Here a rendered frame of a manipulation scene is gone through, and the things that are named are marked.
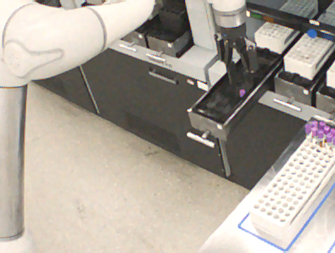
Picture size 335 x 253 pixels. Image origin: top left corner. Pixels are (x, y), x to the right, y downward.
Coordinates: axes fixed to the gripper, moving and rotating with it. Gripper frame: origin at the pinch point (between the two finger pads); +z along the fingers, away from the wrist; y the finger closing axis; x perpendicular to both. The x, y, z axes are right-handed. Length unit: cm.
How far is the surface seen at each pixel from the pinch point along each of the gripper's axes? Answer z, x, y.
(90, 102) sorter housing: 69, -11, 113
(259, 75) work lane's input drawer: 7.6, -10.0, 0.2
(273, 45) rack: 3.5, -21.6, 1.6
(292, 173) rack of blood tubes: 0.8, 23.7, -31.3
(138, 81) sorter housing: 35, -11, 64
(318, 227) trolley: 6, 32, -44
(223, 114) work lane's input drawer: 6.2, 10.6, -0.3
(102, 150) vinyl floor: 88, 1, 100
